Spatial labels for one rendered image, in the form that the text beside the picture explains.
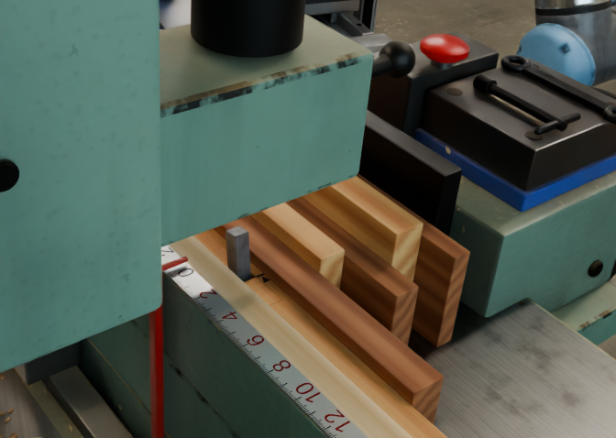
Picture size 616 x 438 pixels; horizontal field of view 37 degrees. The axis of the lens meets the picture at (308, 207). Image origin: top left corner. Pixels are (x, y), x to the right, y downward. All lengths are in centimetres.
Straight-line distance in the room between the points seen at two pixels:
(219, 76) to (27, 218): 12
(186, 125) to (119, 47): 8
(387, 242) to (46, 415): 25
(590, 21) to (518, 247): 46
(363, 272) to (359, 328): 4
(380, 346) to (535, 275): 15
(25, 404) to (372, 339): 26
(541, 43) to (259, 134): 58
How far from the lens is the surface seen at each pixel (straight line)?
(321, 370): 43
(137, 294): 36
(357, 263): 49
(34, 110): 30
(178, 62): 41
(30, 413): 62
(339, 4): 127
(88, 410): 60
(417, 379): 43
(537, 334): 55
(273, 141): 41
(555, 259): 58
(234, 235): 48
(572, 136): 55
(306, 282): 48
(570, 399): 52
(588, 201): 57
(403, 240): 49
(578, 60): 95
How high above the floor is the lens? 124
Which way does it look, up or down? 34 degrees down
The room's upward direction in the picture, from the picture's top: 5 degrees clockwise
